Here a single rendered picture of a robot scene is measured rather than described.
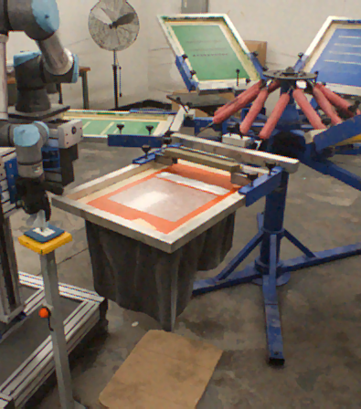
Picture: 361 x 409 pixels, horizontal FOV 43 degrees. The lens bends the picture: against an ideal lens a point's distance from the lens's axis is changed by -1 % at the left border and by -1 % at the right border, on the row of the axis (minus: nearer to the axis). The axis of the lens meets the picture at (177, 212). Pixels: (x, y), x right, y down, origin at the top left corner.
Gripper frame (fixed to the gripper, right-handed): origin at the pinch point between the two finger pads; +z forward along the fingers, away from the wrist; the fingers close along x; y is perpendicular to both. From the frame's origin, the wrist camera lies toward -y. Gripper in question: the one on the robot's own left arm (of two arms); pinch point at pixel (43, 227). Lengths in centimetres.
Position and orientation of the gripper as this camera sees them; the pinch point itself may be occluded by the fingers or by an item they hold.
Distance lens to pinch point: 162.8
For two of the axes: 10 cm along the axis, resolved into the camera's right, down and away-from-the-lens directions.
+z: -0.1, 9.0, 4.4
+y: -6.0, 3.4, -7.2
